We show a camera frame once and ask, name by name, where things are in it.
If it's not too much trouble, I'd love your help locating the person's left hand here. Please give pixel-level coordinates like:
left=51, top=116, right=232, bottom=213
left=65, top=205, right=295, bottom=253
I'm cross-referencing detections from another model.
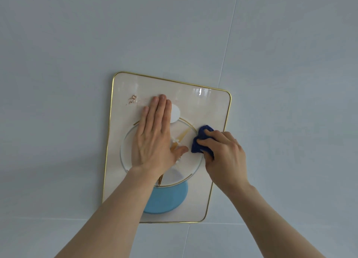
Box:
left=131, top=94, right=189, bottom=178

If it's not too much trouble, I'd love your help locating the person's right hand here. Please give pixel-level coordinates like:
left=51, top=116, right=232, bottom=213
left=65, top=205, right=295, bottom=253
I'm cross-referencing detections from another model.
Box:
left=197, top=129, right=250, bottom=194

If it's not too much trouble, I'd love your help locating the dark blue cleaning cloth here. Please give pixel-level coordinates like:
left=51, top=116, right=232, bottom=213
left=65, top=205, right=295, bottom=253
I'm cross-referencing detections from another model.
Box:
left=191, top=125, right=215, bottom=160

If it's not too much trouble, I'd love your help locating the gold framed wall picture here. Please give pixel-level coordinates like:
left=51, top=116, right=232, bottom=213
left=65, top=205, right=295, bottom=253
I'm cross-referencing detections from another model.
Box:
left=102, top=72, right=232, bottom=224

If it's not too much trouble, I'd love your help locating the person's right forearm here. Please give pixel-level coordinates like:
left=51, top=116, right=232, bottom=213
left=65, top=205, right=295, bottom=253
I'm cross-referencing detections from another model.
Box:
left=221, top=182, right=328, bottom=258

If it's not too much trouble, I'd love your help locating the person's left forearm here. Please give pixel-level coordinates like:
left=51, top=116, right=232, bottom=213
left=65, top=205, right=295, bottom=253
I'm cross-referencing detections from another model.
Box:
left=54, top=167, right=167, bottom=258

